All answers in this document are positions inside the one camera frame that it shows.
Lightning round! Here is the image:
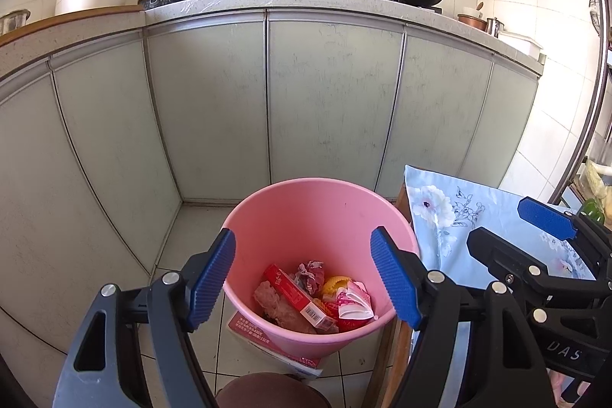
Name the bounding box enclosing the clear plastic bag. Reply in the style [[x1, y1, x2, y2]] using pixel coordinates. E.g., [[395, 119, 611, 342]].
[[253, 281, 319, 335]]

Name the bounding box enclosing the glass jar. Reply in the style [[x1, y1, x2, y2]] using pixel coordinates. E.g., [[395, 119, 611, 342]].
[[0, 9, 31, 37]]

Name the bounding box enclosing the light blue floral tablecloth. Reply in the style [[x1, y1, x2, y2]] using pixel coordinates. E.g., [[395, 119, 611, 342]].
[[404, 164, 598, 408]]

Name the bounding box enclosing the metal storage rack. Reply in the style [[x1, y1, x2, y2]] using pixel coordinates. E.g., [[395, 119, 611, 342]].
[[547, 0, 612, 208]]

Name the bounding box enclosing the grey kitchen cabinet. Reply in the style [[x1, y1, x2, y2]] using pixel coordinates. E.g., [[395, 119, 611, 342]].
[[0, 0, 546, 356]]

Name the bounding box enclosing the red snack packet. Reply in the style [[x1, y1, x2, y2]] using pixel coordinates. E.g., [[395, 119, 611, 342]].
[[294, 260, 328, 294]]

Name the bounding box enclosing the green bell pepper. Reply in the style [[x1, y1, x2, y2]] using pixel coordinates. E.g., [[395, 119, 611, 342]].
[[576, 198, 604, 224]]

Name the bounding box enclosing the white wrapper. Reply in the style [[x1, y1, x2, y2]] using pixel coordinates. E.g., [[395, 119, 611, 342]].
[[335, 280, 374, 320]]

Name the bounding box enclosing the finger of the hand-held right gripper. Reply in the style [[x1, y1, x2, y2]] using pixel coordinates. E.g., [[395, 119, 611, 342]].
[[518, 196, 612, 277], [466, 226, 598, 301]]

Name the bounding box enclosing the long red carton box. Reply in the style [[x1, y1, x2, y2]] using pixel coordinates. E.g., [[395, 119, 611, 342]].
[[261, 263, 338, 332]]

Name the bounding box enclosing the white rectangular container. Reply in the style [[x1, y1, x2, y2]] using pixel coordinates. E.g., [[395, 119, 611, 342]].
[[497, 30, 544, 57]]

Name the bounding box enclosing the person's brown trouser leg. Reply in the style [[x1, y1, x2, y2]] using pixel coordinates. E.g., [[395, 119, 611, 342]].
[[215, 372, 330, 408]]

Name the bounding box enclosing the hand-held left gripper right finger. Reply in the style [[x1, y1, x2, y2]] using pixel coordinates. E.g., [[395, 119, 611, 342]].
[[369, 225, 558, 408]]

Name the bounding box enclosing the white red cardboard carton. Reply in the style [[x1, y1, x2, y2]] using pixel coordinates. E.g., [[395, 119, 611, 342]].
[[226, 310, 323, 380]]

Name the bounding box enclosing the person's right hand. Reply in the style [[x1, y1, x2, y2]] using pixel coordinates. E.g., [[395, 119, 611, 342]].
[[550, 371, 594, 406]]

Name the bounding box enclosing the pink plastic bucket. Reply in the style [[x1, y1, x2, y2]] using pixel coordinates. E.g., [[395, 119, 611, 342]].
[[221, 179, 422, 361]]

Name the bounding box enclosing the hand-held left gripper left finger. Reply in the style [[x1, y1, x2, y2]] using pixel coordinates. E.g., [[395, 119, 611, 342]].
[[52, 227, 237, 408]]

